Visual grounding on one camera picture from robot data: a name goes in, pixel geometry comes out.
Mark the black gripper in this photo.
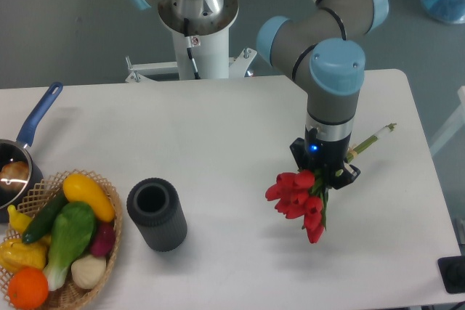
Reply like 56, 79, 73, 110
289, 129, 360, 189

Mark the green bok choy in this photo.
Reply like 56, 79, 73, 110
43, 201, 96, 292

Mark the white garlic bulb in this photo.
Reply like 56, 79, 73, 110
71, 254, 106, 290

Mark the black device at edge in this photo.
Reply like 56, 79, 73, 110
437, 256, 464, 294

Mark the black cable on pedestal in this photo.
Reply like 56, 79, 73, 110
183, 17, 201, 81

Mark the dark grey ribbed vase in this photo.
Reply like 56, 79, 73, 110
126, 178, 187, 252

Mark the brown bread in pot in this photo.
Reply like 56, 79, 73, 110
1, 161, 29, 194

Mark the white frame at right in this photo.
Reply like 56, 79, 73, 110
429, 86, 464, 157

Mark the blue handled saucepan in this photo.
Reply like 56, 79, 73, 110
1, 82, 63, 224

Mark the red tulip bouquet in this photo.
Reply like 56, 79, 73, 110
265, 123, 397, 244

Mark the small yellow gourd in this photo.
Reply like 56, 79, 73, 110
7, 205, 33, 234

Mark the yellow bell pepper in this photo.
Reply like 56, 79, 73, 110
1, 238, 48, 274

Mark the yellow squash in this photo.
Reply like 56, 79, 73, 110
62, 174, 116, 223

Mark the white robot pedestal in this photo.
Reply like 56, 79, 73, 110
126, 0, 257, 82

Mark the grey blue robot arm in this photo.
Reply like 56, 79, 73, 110
131, 0, 389, 189

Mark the dark green cucumber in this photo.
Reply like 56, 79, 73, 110
22, 191, 68, 244

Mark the orange fruit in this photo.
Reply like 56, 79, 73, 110
7, 267, 49, 309

